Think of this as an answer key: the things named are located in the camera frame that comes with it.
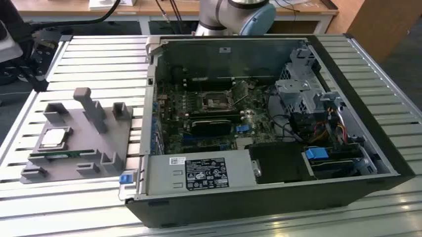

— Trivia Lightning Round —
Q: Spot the silver CPU with green edge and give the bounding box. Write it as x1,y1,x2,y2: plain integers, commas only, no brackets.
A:
38,128,68,149

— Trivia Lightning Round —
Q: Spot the CPU socket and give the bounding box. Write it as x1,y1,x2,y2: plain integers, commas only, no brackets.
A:
201,91,236,112

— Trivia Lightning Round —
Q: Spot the white box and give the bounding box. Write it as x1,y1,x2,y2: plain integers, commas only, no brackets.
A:
88,0,137,11

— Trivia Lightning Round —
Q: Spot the gray plastic parts rack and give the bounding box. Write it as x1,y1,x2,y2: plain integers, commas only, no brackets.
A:
20,87,135,185

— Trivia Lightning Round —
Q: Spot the green RAM stick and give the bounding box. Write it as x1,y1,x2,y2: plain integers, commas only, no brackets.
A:
29,151,96,159

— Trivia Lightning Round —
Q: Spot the green motherboard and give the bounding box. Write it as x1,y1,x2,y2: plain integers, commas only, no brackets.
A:
151,79,291,155

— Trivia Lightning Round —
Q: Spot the silver power supply with label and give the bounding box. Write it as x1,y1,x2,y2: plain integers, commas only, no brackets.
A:
144,153,259,197

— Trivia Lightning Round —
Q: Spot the black graphics card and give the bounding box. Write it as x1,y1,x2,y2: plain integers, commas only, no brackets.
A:
189,118,232,137

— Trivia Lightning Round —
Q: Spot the metal socket cover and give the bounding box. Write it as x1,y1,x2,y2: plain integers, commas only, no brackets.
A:
229,80,253,99

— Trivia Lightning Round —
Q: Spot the thin metal locking lever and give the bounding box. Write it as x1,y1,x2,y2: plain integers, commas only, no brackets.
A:
232,93,251,108

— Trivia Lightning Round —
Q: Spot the small silver heat sink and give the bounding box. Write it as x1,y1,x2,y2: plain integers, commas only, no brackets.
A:
236,137,253,150

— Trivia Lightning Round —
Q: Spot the silver metal drive cage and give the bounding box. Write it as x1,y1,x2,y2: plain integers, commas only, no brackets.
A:
275,79,330,115

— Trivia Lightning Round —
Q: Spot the black disk bay cover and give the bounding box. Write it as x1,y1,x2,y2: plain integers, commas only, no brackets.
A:
248,143,315,185

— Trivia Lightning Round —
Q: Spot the black open PC case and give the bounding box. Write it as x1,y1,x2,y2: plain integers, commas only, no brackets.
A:
124,33,416,229

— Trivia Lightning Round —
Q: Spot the blue disk carrier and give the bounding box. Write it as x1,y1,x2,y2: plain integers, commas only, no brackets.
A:
304,147,330,161

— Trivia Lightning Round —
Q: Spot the brown wooden cabinet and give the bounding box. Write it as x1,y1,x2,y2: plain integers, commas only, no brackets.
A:
346,0,422,64

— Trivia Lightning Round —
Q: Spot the wooden desk with white frame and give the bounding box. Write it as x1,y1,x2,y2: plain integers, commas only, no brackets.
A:
12,0,340,35

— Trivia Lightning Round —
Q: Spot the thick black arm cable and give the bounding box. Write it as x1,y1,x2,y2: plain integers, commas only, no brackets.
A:
30,0,121,27

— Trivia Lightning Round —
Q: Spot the silver case handle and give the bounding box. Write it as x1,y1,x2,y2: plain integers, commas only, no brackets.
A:
144,36,165,56

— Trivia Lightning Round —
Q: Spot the black internal wire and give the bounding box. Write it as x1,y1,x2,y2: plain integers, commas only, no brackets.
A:
268,115,307,144

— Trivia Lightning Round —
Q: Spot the yellow and red wire bundle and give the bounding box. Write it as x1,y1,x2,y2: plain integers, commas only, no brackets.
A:
311,108,347,144

